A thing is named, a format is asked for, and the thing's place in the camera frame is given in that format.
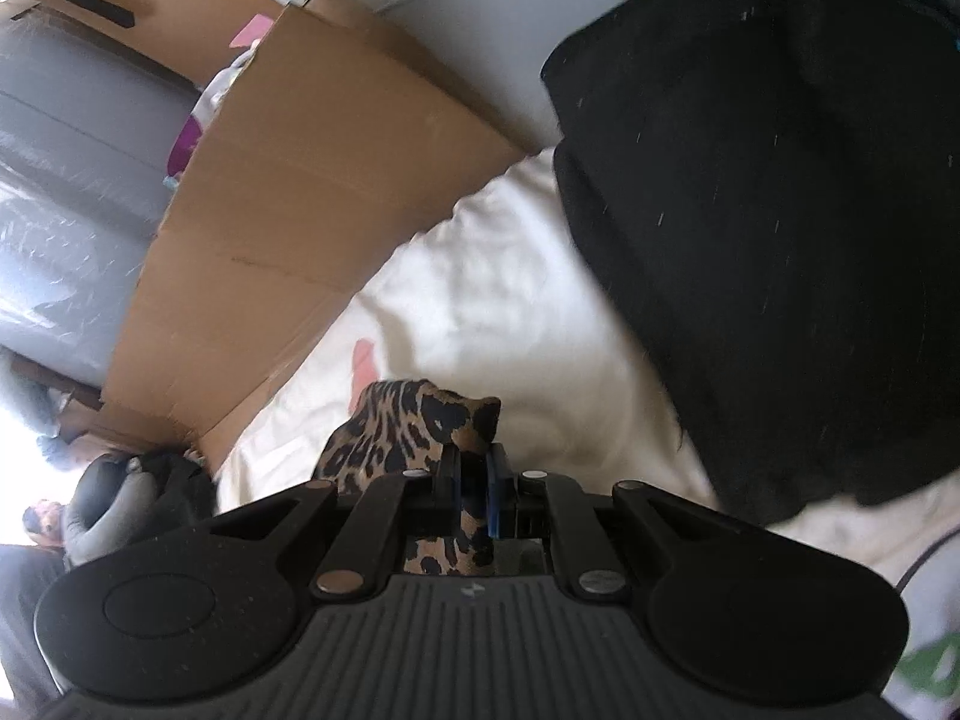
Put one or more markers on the leopard print skirt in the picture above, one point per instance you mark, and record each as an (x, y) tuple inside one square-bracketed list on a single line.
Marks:
[(397, 427)]

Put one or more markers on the white printed blanket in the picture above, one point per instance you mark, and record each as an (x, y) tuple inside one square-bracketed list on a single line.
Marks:
[(510, 300)]

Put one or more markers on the purple packet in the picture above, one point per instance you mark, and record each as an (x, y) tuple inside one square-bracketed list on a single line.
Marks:
[(186, 142)]

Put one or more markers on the dark grey garment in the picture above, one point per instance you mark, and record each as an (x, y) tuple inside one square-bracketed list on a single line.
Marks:
[(22, 615)]

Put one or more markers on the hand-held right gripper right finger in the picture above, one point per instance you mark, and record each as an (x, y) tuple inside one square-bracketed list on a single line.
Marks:
[(495, 487)]

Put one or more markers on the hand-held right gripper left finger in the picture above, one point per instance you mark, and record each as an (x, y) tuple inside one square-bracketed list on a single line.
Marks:
[(448, 487)]

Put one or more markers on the brown cardboard panel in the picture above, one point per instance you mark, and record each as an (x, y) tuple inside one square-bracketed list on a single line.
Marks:
[(300, 180)]

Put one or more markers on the grey plastic-wrapped panel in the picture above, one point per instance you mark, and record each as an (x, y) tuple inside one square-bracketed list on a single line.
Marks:
[(67, 202)]

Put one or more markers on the black clothes pile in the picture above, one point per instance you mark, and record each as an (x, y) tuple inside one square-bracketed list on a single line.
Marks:
[(750, 202)]

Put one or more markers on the black garment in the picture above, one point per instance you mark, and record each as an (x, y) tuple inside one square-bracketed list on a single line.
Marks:
[(180, 484)]

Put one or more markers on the open cardboard box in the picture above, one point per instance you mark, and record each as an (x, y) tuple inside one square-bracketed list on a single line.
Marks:
[(165, 7)]

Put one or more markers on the person in grey sleeves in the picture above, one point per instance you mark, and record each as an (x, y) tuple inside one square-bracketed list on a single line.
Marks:
[(105, 510)]

